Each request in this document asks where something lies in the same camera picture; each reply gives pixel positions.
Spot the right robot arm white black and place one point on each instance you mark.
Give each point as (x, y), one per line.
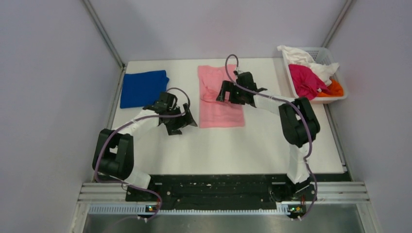
(299, 125)

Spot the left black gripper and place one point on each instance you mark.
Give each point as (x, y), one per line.
(173, 129)

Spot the light pink t-shirt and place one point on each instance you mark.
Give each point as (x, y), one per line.
(213, 113)

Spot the magenta t-shirt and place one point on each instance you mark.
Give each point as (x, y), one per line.
(306, 83)

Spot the folded blue t-shirt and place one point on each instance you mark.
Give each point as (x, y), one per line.
(141, 89)

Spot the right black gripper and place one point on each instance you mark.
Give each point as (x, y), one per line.
(227, 86)

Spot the orange t-shirt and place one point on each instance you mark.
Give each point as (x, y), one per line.
(333, 90)

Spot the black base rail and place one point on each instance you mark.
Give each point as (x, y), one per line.
(223, 192)

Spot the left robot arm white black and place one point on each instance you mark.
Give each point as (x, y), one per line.
(114, 155)

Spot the grey slotted cable duct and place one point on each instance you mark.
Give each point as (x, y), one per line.
(149, 210)

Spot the white t-shirt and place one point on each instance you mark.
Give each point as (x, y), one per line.
(319, 60)

